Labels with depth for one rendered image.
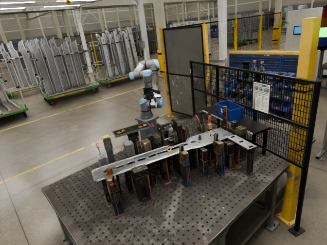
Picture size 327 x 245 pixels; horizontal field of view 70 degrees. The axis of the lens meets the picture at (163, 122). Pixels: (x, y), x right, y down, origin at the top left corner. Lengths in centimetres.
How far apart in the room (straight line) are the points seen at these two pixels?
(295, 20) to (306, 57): 666
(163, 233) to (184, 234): 15
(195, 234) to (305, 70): 153
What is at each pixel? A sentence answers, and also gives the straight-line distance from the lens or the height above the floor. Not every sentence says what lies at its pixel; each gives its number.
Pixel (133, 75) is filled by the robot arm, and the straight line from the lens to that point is 228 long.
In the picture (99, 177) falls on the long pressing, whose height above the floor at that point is 100.
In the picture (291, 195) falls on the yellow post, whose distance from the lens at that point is 279.
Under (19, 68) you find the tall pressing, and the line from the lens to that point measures 1135.
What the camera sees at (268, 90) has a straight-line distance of 247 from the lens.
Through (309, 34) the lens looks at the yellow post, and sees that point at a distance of 220.
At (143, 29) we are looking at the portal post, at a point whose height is 195.
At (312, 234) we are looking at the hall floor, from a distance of 298.
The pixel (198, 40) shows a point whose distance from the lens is 457.
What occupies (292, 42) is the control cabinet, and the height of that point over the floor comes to 108.
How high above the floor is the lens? 209
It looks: 23 degrees down
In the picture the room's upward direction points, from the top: 7 degrees counter-clockwise
